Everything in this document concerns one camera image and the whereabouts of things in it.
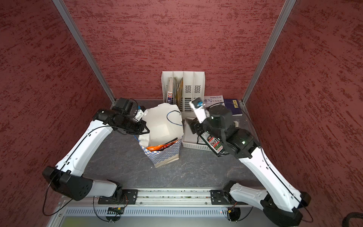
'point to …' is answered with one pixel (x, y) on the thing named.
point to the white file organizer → (194, 86)
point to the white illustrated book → (210, 101)
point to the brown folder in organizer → (178, 90)
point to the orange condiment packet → (155, 148)
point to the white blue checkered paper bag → (165, 123)
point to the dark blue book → (233, 105)
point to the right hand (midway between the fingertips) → (192, 118)
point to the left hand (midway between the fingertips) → (147, 134)
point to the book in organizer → (169, 93)
